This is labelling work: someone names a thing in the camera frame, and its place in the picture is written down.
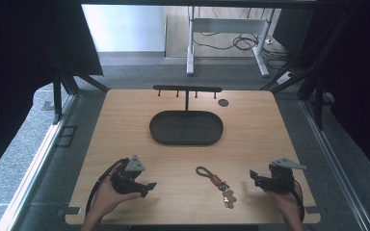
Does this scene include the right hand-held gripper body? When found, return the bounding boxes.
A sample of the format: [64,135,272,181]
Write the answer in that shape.
[255,157,308,195]

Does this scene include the black key rack with tray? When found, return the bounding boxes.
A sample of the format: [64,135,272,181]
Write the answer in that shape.
[148,84,225,146]

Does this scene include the braided keychain with bear charm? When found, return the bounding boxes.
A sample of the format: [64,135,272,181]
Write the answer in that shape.
[195,166,239,210]

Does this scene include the black tape strip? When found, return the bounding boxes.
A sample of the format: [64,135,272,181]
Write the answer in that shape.
[304,206,323,216]
[57,206,82,217]

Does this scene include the aluminium rail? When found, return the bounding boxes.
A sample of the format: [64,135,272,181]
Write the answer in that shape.
[0,94,78,231]
[299,99,370,231]

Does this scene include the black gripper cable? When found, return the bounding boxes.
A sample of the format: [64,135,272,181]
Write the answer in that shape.
[85,157,130,217]
[292,178,306,223]

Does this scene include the black curtain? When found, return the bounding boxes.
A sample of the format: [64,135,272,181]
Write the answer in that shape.
[272,0,370,187]
[0,0,104,186]

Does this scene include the white desk frame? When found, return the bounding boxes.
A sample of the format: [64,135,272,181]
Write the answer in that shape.
[186,5,277,78]

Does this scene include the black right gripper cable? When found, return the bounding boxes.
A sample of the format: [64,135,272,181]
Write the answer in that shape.
[292,178,306,223]

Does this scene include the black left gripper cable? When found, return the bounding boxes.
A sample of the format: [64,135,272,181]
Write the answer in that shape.
[85,157,130,217]

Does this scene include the person's left hand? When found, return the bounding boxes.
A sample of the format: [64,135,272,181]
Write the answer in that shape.
[91,162,143,223]

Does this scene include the white power strip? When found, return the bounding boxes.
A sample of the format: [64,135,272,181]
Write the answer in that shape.
[275,70,295,86]

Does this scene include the black metal stand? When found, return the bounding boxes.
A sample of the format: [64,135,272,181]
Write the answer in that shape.
[259,13,351,131]
[51,65,111,125]

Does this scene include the person's right hand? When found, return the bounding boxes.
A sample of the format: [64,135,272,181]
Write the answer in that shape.
[264,183,304,223]

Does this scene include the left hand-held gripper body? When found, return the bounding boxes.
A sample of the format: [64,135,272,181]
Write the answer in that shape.
[110,154,149,195]

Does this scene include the black floor cables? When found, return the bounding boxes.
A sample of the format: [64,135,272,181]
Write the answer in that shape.
[194,30,290,70]

